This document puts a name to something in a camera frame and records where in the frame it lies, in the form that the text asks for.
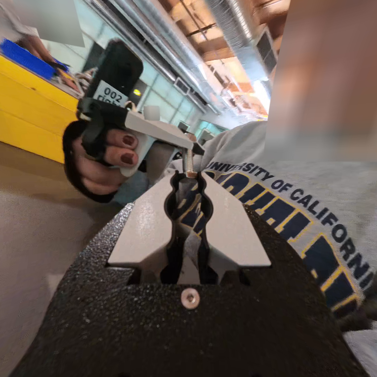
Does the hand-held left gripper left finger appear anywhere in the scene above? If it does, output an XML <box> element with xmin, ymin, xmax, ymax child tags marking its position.
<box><xmin>108</xmin><ymin>170</ymin><xmax>181</xmax><ymax>274</ymax></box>

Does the silver ventilation duct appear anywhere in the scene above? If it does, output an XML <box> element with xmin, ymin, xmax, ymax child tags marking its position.
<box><xmin>203</xmin><ymin>0</ymin><xmax>260</xmax><ymax>53</ymax></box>

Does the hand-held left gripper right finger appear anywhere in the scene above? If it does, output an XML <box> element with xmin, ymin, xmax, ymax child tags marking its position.
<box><xmin>198</xmin><ymin>170</ymin><xmax>272</xmax><ymax>274</ymax></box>

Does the person's right hand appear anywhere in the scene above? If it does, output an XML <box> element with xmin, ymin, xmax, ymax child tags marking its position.
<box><xmin>72</xmin><ymin>130</ymin><xmax>139</xmax><ymax>196</ymax></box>

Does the yellow plastic bin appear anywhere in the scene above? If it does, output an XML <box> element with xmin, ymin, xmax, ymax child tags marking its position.
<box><xmin>0</xmin><ymin>54</ymin><xmax>81</xmax><ymax>164</ymax></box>

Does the steel hex bolt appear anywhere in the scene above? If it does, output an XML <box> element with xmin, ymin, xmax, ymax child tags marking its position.
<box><xmin>182</xmin><ymin>147</ymin><xmax>198</xmax><ymax>179</ymax></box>

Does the silver ceiling pipe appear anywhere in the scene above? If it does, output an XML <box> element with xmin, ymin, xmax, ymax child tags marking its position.
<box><xmin>85</xmin><ymin>0</ymin><xmax>222</xmax><ymax>114</ymax></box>

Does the blue plastic bin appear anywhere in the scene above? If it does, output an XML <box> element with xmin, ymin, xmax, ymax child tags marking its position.
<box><xmin>0</xmin><ymin>38</ymin><xmax>69</xmax><ymax>81</ymax></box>

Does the grey printed sweatshirt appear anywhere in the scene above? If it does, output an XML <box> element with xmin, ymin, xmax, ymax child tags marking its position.
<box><xmin>113</xmin><ymin>121</ymin><xmax>377</xmax><ymax>377</ymax></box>

